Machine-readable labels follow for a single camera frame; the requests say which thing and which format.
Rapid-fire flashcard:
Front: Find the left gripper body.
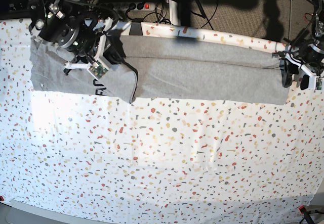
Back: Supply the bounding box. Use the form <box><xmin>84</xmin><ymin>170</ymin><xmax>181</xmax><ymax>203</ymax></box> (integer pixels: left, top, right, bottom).
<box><xmin>288</xmin><ymin>40</ymin><xmax>323</xmax><ymax>75</ymax></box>

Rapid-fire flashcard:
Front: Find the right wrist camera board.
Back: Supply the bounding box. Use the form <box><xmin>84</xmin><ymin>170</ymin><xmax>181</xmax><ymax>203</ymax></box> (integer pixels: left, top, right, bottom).
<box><xmin>63</xmin><ymin>18</ymin><xmax>132</xmax><ymax>81</ymax></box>

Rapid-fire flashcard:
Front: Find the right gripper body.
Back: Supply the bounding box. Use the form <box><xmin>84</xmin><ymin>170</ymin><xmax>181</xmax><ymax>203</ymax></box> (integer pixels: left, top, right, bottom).
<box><xmin>37</xmin><ymin>14</ymin><xmax>103</xmax><ymax>57</ymax></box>

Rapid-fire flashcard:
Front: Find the grey T-shirt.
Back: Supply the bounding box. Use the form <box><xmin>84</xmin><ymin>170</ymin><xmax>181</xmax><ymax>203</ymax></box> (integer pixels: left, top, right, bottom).
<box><xmin>30</xmin><ymin>36</ymin><xmax>289</xmax><ymax>105</ymax></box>

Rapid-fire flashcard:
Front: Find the terrazzo patterned tablecloth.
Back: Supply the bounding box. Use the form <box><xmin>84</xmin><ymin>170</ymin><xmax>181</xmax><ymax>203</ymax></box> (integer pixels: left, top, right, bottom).
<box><xmin>1</xmin><ymin>19</ymin><xmax>323</xmax><ymax>223</ymax></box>

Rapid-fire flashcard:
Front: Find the red corner clamp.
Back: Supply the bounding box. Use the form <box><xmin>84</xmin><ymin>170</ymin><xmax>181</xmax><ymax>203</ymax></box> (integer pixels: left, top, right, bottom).
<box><xmin>298</xmin><ymin>205</ymin><xmax>307</xmax><ymax>216</ymax></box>

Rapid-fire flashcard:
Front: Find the black tripod stand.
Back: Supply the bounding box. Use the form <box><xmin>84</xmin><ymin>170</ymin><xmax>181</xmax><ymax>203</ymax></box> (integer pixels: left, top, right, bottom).
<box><xmin>176</xmin><ymin>0</ymin><xmax>219</xmax><ymax>30</ymax></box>

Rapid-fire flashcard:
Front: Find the white power strip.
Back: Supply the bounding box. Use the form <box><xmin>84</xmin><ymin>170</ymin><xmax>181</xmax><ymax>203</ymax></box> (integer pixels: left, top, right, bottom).
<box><xmin>103</xmin><ymin>2</ymin><xmax>156</xmax><ymax>11</ymax></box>

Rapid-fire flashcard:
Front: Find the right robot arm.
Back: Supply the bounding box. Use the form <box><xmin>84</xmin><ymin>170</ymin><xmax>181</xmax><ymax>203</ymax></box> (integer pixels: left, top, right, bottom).
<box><xmin>28</xmin><ymin>0</ymin><xmax>120</xmax><ymax>63</ymax></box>

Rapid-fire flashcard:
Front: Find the black table clip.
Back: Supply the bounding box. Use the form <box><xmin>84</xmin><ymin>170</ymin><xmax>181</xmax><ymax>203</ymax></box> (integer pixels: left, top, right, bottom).
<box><xmin>129</xmin><ymin>18</ymin><xmax>143</xmax><ymax>36</ymax></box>

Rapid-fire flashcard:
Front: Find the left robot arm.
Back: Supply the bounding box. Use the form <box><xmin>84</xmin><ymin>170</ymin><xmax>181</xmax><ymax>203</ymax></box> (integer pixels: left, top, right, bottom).
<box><xmin>279</xmin><ymin>0</ymin><xmax>323</xmax><ymax>91</ymax></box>

